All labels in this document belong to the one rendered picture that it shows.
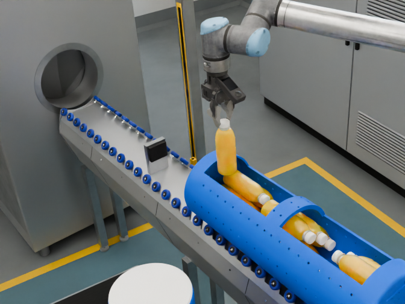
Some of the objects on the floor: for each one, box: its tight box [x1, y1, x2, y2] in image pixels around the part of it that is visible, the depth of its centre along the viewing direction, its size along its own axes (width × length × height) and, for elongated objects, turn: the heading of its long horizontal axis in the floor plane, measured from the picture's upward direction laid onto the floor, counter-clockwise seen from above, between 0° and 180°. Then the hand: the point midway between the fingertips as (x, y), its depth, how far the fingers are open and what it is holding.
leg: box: [108, 187, 128, 242], centre depth 358 cm, size 6×6×63 cm
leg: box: [81, 165, 109, 252], centre depth 352 cm, size 6×6×63 cm
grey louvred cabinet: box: [259, 0, 405, 198], centre depth 396 cm, size 54×215×145 cm, turn 36°
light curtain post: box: [175, 0, 206, 163], centre depth 304 cm, size 6×6×170 cm
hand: (224, 122), depth 209 cm, fingers closed on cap, 4 cm apart
